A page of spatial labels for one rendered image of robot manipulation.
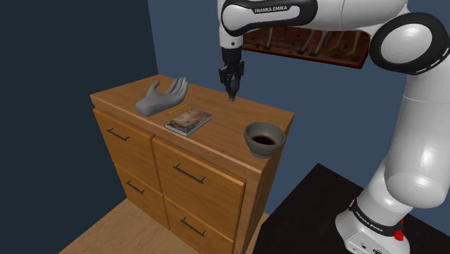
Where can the yellow pencil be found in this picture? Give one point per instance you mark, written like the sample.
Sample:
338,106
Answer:
178,108

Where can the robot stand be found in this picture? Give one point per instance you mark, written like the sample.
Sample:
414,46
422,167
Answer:
302,214

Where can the wooden chest of drawers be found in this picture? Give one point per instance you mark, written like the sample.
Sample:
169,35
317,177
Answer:
225,119

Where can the wall picture with red frame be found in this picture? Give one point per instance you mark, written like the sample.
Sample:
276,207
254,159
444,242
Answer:
291,44

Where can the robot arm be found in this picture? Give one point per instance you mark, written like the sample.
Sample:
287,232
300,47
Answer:
415,168

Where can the book with painted cover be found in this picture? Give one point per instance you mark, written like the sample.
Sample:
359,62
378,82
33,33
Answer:
189,121

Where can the grey hand sculpture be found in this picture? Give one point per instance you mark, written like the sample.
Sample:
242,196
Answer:
158,100

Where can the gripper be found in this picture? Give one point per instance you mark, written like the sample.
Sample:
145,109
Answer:
231,58

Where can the grey bowl with dark inside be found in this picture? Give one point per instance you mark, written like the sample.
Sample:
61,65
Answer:
263,147

